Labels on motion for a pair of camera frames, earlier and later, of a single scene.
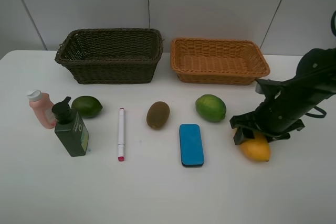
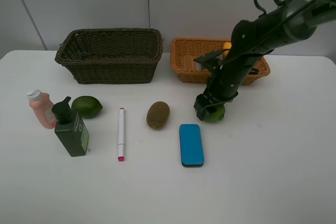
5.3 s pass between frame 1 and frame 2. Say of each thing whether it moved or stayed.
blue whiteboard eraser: stayed
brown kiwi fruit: stayed
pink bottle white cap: stayed
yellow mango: moved
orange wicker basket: stayed
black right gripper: moved
